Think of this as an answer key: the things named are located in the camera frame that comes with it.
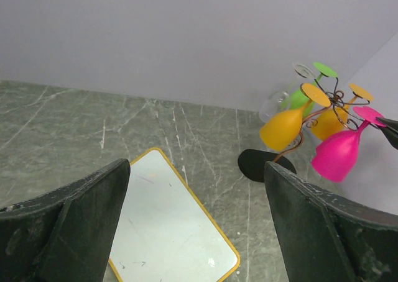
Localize yellow-framed whiteboard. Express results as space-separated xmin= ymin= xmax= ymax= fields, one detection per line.
xmin=109 ymin=147 xmax=241 ymax=281

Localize green wine glass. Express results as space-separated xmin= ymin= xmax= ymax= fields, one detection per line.
xmin=280 ymin=62 xmax=338 ymax=110

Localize copper wire glass rack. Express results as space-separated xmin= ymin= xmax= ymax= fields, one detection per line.
xmin=238 ymin=76 xmax=374 ymax=183

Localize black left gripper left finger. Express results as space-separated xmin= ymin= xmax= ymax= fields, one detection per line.
xmin=1 ymin=158 xmax=130 ymax=281

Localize clear wine glass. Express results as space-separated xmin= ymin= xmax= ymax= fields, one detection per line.
xmin=259 ymin=63 xmax=315 ymax=123

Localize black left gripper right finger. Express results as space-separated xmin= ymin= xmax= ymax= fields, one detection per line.
xmin=264 ymin=162 xmax=397 ymax=281

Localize pink wine glass front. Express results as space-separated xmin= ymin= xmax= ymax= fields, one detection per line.
xmin=312 ymin=106 xmax=385 ymax=183

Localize orange wine glass right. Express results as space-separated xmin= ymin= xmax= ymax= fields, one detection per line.
xmin=311 ymin=83 xmax=374 ymax=141

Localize orange wine glass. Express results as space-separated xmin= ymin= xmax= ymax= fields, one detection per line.
xmin=259 ymin=83 xmax=331 ymax=151
xmin=311 ymin=83 xmax=374 ymax=141

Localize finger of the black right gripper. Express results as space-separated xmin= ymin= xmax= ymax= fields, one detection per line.
xmin=376 ymin=117 xmax=398 ymax=148

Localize orange wine glass left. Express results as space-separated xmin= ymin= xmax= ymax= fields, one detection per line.
xmin=259 ymin=83 xmax=331 ymax=151

